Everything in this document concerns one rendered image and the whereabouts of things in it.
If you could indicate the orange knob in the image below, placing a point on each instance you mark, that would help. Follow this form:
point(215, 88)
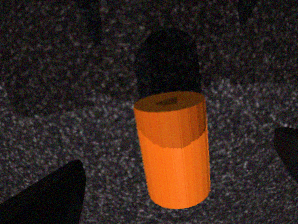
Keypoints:
point(174, 140)

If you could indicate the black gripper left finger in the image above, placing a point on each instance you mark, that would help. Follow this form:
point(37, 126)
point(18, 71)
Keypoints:
point(56, 199)

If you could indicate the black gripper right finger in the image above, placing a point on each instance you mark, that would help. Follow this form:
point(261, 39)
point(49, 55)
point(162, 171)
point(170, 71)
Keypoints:
point(286, 145)

